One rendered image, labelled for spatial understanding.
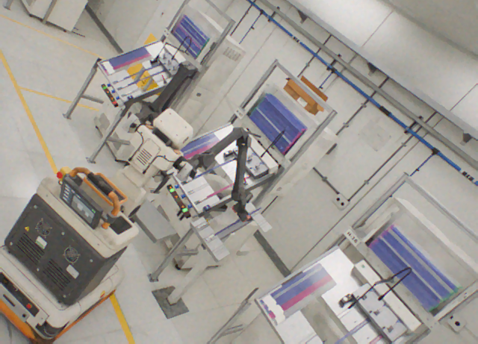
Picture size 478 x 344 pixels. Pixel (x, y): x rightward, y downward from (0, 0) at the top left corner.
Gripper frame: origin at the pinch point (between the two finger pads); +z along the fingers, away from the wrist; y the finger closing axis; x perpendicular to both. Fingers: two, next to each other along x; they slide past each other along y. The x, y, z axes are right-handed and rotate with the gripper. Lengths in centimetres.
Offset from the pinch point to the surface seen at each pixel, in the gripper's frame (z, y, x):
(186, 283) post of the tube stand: 54, -2, 46
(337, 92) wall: 58, 97, -216
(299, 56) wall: 60, 172, -223
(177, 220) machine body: 71, 57, 20
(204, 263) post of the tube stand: 36.5, -2.3, 30.3
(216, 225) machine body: 47, 23, 1
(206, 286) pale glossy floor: 108, 3, 22
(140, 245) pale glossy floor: 78, 57, 57
